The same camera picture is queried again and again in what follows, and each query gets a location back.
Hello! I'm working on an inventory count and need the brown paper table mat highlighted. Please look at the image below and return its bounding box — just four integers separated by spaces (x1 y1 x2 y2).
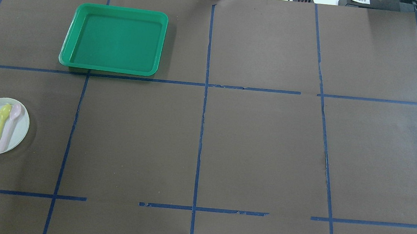
0 0 417 234

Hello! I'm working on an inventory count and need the green plastic tray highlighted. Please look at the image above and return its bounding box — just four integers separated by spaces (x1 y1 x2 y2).
58 3 169 76

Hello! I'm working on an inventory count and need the black device box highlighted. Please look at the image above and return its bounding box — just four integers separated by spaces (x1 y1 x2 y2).
338 0 416 12

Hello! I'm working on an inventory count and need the pink plastic spoon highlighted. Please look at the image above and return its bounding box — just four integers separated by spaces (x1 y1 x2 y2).
0 103 23 153

